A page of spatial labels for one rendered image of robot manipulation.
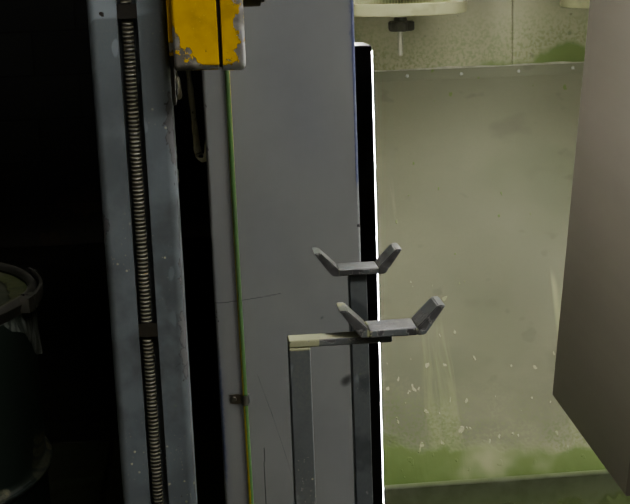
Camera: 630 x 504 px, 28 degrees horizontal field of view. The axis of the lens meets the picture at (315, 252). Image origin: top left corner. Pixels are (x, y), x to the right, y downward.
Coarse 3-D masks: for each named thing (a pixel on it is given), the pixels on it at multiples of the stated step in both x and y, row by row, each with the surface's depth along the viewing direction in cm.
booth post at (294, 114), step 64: (320, 0) 145; (256, 64) 146; (320, 64) 146; (256, 128) 147; (320, 128) 148; (256, 192) 149; (320, 192) 150; (256, 256) 151; (256, 320) 152; (320, 320) 153; (256, 384) 154; (320, 384) 155; (256, 448) 156; (320, 448) 156
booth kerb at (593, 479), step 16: (464, 480) 299; (480, 480) 299; (496, 480) 299; (512, 480) 300; (528, 480) 300; (544, 480) 300; (560, 480) 301; (576, 480) 301; (592, 480) 301; (608, 480) 302; (384, 496) 297; (400, 496) 298; (416, 496) 298; (432, 496) 298; (448, 496) 299; (464, 496) 299; (480, 496) 300; (496, 496) 300; (512, 496) 300; (528, 496) 301; (544, 496) 301; (560, 496) 302; (576, 496) 302; (592, 496) 302; (608, 496) 303; (624, 496) 303
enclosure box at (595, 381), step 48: (624, 0) 203; (624, 48) 204; (624, 96) 205; (576, 144) 227; (624, 144) 207; (576, 192) 228; (624, 192) 208; (576, 240) 230; (624, 240) 209; (576, 288) 232; (624, 288) 211; (576, 336) 233; (624, 336) 212; (576, 384) 235; (624, 384) 214; (624, 432) 215; (624, 480) 217
